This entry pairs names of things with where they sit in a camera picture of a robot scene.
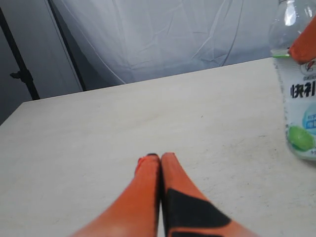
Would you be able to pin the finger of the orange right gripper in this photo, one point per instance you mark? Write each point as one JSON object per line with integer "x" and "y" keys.
{"x": 303, "y": 50}

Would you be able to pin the white backdrop curtain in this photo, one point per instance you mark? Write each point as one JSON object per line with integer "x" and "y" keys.
{"x": 71, "y": 46}

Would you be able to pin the black light stand pole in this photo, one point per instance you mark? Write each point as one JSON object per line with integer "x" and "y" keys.
{"x": 23, "y": 74}

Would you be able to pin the clear plastic drink bottle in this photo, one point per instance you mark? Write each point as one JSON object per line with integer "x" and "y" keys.
{"x": 297, "y": 82}

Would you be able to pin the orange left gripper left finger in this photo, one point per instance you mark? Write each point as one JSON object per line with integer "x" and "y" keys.
{"x": 135, "y": 212}

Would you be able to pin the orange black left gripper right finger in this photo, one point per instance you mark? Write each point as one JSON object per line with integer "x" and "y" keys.
{"x": 187, "y": 212}

